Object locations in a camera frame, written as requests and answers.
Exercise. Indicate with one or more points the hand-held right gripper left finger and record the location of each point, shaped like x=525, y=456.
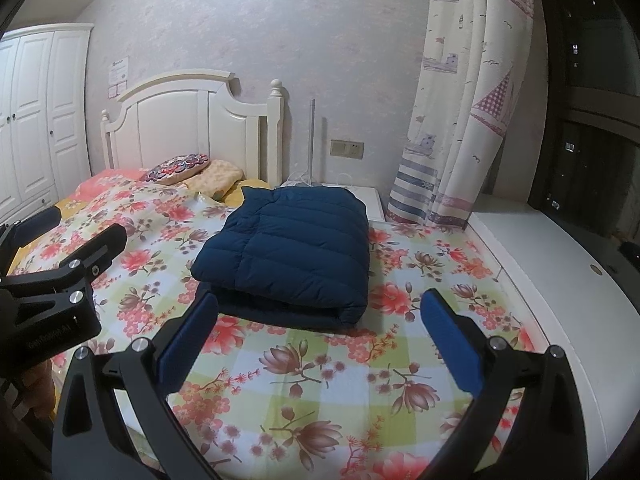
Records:
x=187, y=337

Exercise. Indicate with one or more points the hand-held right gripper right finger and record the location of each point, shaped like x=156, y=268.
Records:
x=450, y=342

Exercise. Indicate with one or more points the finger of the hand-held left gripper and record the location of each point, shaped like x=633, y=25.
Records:
x=102, y=245
x=42, y=220

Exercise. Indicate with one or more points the navy blue puffer jacket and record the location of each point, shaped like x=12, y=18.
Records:
x=295, y=255

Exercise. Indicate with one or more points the yellow floral bed sheet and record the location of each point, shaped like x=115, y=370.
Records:
x=30, y=240

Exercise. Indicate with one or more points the pink floral pillow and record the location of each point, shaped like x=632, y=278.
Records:
x=107, y=180

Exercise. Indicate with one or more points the purple patterned cushion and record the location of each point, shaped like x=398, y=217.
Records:
x=177, y=169

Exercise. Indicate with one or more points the white wardrobe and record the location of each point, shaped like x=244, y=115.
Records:
x=40, y=110

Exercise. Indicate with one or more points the floral bed quilt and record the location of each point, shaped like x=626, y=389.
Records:
x=300, y=385

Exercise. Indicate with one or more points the white window ledge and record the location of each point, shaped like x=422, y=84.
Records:
x=560, y=285

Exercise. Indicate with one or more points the beige pillow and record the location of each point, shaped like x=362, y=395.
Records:
x=217, y=177

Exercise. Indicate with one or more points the white bed headboard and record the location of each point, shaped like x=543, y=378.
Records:
x=190, y=120

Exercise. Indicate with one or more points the yellow pillow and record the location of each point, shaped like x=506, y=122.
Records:
x=250, y=187

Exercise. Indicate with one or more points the white nightstand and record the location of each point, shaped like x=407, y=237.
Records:
x=372, y=200

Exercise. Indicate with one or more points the sailboat print curtain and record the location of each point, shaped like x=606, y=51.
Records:
x=465, y=100

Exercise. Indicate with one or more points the dark window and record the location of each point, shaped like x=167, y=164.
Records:
x=590, y=110

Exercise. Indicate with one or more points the white wall paper sheet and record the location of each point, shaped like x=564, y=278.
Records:
x=119, y=70

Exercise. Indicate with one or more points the brown wall socket panel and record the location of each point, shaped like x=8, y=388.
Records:
x=346, y=148

